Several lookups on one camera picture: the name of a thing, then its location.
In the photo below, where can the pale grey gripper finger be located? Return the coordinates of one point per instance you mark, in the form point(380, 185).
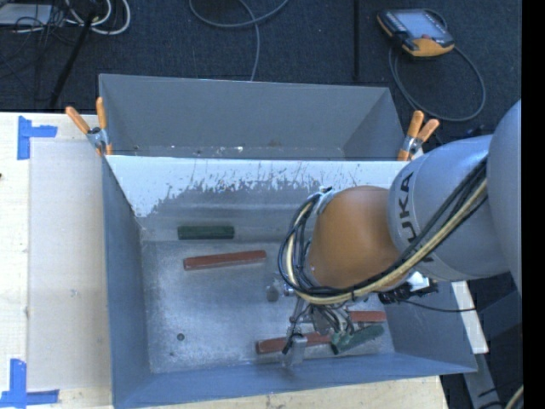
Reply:
point(288, 344)
point(299, 351)

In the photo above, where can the red-brown flat block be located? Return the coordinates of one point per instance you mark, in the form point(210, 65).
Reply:
point(370, 316)
point(270, 345)
point(223, 260)

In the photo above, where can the dark green flat block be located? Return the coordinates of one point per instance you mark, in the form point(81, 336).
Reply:
point(205, 232)
point(364, 335)

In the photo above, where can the grey metal bin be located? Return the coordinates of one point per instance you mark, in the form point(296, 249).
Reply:
point(213, 305)

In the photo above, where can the pale wood flat board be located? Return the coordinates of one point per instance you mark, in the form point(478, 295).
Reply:
point(64, 271)

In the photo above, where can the black cylinder on white bracket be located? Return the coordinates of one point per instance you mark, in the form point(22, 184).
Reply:
point(409, 290)

